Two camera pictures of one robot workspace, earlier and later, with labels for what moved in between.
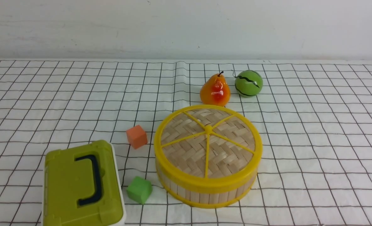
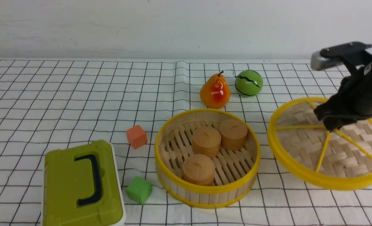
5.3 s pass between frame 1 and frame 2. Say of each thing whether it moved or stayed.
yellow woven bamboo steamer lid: moved
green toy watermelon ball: stayed
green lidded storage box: stayed
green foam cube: stayed
